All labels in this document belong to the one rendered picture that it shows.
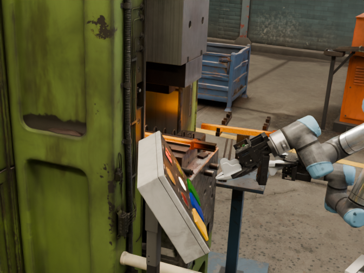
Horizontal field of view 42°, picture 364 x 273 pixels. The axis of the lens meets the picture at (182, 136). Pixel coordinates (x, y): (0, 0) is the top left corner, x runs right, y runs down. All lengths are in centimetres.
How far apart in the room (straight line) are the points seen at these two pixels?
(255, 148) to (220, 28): 877
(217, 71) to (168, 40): 407
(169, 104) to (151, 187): 104
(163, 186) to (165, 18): 71
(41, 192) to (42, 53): 56
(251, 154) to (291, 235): 189
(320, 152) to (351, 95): 394
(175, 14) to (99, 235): 86
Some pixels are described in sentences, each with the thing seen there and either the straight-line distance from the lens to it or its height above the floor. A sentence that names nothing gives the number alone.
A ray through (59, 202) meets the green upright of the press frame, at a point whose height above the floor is 81.
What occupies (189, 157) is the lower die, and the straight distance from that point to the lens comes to 200.
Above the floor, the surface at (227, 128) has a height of 97.
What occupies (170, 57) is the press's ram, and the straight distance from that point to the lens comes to 174.
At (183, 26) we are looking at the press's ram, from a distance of 172.
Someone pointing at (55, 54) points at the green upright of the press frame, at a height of 140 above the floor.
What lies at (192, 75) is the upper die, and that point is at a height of 131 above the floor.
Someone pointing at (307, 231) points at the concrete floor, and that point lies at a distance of 343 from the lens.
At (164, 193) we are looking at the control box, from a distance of 125.
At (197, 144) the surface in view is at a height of 100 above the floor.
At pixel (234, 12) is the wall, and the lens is 1008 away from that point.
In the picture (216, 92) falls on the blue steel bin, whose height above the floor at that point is 21.
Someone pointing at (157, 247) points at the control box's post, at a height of 87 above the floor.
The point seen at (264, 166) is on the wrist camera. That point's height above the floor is 111.
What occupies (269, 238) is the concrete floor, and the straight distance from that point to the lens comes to 328.
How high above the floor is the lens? 173
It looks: 21 degrees down
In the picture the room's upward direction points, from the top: 2 degrees clockwise
